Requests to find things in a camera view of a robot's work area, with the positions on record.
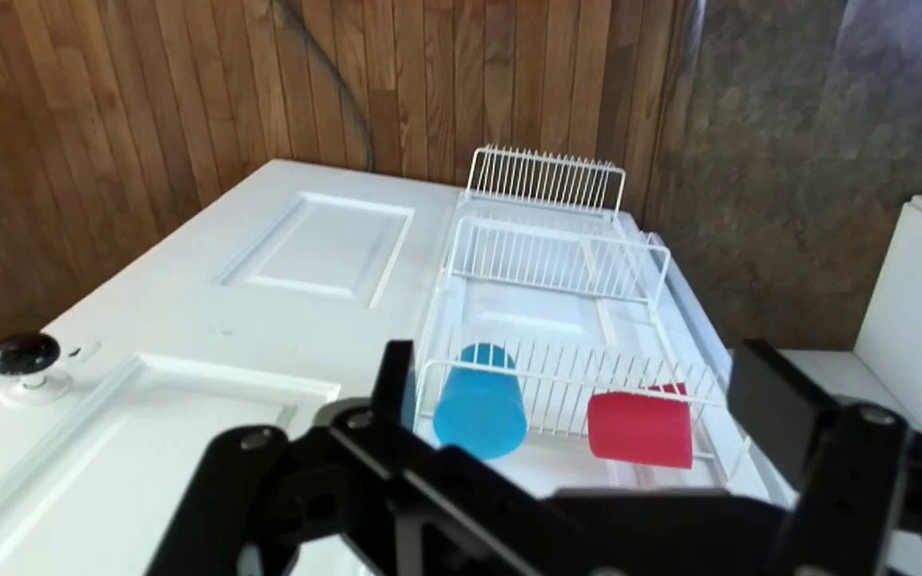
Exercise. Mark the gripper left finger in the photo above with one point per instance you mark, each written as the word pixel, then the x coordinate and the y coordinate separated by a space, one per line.
pixel 365 480

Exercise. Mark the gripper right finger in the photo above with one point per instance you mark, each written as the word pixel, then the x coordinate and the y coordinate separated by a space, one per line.
pixel 853 480

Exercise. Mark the blue plastic cup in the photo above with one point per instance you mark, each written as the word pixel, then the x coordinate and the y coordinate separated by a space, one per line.
pixel 479 408

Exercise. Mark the pink plastic cup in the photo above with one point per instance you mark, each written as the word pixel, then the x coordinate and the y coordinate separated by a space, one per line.
pixel 641 428

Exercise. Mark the white cabinet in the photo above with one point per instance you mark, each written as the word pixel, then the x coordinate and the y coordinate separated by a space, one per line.
pixel 917 312

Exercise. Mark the black door knob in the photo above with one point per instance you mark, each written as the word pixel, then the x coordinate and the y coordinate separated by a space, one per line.
pixel 25 354

